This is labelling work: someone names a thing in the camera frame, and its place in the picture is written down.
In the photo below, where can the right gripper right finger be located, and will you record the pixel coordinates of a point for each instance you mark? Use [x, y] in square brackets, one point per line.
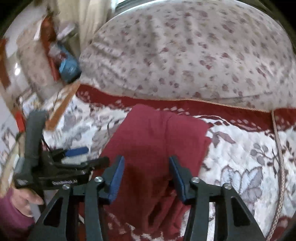
[233, 220]

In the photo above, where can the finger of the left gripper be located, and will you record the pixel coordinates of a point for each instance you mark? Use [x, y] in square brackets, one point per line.
[98, 163]
[59, 154]

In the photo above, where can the dark red garment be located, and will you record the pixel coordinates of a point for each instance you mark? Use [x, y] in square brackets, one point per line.
[146, 139]

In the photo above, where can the maroon sleeve forearm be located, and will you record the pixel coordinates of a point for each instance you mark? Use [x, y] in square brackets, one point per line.
[14, 225]

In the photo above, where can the person's left hand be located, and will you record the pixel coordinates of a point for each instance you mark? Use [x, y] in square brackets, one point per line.
[23, 198]

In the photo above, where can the orange patterned blanket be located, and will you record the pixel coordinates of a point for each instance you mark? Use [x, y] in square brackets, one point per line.
[63, 99]

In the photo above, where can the white red floral blanket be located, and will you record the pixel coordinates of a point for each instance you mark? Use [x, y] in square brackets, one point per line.
[253, 150]

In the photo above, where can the blue plastic bag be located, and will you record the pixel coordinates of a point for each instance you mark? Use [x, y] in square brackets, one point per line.
[69, 68]

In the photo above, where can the red wooden furniture edge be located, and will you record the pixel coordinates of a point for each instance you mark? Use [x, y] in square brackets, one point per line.
[47, 37]

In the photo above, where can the floral quilt bundle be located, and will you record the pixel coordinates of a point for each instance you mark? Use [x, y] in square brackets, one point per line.
[220, 51]

